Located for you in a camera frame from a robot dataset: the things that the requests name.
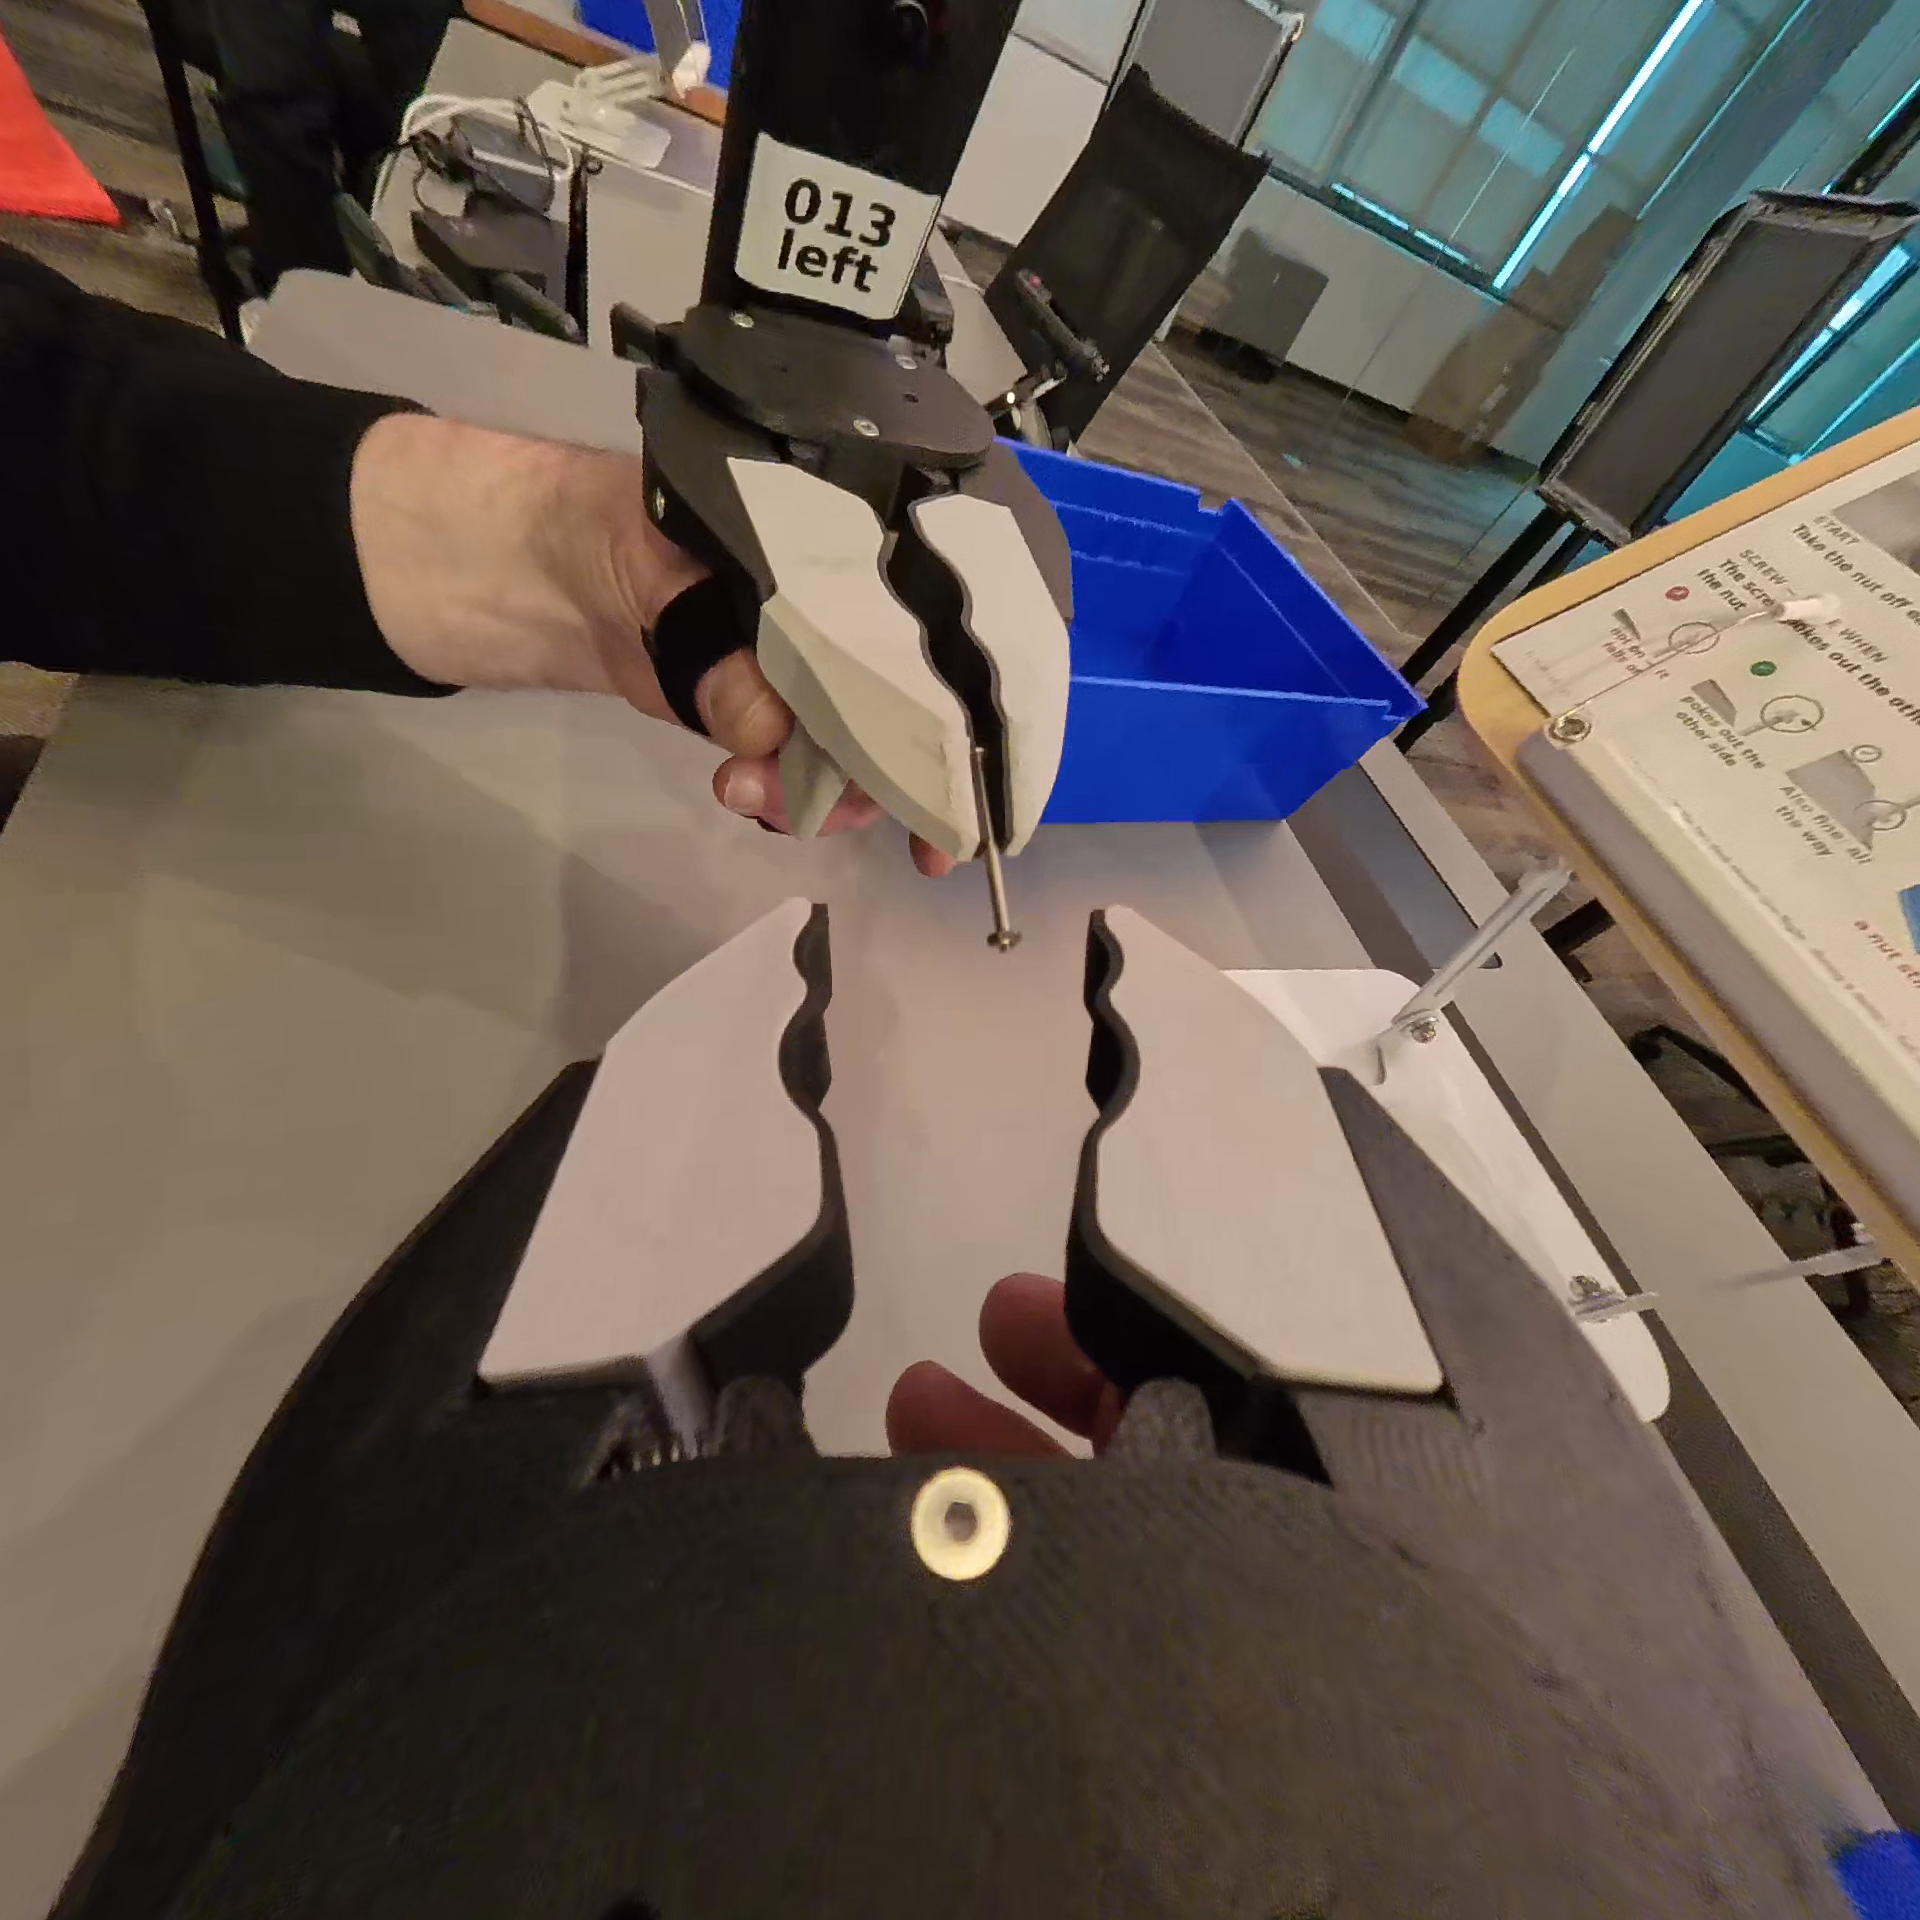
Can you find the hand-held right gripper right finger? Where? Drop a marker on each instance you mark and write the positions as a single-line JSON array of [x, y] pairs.
[[1244, 1172]]

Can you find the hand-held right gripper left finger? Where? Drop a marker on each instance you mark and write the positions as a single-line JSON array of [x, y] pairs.
[[661, 1172]]

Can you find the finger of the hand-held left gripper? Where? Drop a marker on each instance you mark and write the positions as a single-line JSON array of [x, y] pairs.
[[1014, 646], [841, 661]]

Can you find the blue plastic bin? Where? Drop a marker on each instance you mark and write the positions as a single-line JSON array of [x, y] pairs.
[[1202, 676]]

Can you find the long metal screw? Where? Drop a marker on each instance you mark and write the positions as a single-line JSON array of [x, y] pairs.
[[993, 856]]

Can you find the person's right hand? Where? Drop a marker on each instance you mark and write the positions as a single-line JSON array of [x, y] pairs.
[[991, 1381]]

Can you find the person's left hand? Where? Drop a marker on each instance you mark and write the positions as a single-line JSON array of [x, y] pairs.
[[511, 571]]

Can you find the clear acrylic board stand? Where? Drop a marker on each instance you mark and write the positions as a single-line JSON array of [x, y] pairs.
[[1477, 960]]

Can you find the small blue bin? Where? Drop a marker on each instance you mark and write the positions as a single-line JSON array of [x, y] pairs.
[[630, 31]]

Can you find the black mesh office chair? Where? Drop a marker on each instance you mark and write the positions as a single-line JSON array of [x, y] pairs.
[[1142, 196]]

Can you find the dark grey storage box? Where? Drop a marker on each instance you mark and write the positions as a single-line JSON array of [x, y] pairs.
[[1268, 294]]

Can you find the silver framed panel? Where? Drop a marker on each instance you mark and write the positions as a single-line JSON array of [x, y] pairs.
[[1215, 60]]

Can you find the cardboard box stack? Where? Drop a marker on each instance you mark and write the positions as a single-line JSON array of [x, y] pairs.
[[1517, 359]]

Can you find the wooden instruction board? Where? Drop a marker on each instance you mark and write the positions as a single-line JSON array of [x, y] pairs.
[[1724, 781]]

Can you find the black framed panel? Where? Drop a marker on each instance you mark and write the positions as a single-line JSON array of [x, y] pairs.
[[1711, 359]]

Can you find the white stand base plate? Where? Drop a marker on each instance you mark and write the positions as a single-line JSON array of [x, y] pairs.
[[1463, 1142]]

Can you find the black camera on white mount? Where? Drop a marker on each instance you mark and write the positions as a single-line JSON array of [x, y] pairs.
[[1050, 323]]

